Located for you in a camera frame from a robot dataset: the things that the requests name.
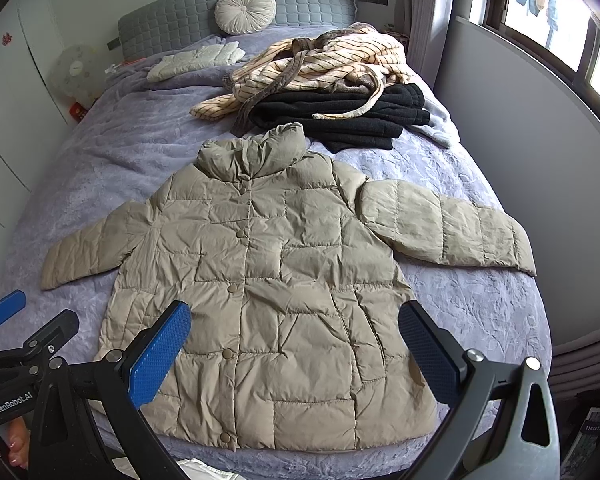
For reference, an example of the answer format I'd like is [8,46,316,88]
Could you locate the beige puffer jacket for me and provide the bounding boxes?
[41,122,535,452]

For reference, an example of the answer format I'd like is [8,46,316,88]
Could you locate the person's left hand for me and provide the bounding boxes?
[6,417,30,470]

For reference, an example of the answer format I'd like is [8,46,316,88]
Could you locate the grey radiator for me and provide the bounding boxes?
[548,328,600,400]

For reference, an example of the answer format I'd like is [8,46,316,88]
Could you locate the red small box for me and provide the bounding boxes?
[69,102,87,122]

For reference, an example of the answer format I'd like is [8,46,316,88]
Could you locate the light grey cloth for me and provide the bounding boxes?
[408,84,460,148]

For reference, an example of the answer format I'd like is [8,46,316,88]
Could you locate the white electric fan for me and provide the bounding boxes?
[48,44,105,110]

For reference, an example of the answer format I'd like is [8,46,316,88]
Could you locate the black folded fleece garment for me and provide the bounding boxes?
[249,84,430,153]

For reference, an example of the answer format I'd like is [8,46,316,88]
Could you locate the white wardrobe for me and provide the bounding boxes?
[0,0,77,286]

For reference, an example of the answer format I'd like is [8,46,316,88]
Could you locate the cream quilted folded garment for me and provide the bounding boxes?
[146,41,246,82]

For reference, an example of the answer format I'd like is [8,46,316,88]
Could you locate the beige striped plush robe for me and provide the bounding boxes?
[189,23,415,136]

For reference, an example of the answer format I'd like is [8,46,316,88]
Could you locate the round cream pleated cushion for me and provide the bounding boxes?
[214,0,277,36]

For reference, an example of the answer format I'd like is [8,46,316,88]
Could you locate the grey curtain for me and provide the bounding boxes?
[406,0,453,87]

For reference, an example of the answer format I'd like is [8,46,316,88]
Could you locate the grey quilted headboard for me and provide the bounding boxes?
[118,0,358,62]

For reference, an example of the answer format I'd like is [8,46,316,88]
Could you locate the window with dark frame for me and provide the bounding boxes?
[484,0,600,101]

